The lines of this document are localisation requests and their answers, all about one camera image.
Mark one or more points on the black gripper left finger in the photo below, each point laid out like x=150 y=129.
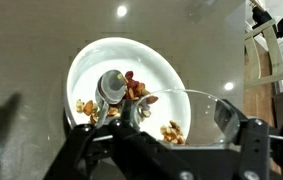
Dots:
x=137 y=153

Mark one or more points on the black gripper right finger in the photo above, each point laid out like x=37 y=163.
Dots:
x=256 y=150

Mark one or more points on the clear glass cup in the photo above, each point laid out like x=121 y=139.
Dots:
x=201 y=113

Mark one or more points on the white ceramic bowl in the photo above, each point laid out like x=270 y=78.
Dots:
x=121 y=53

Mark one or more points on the metal spoon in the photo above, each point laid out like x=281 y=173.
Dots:
x=111 y=86

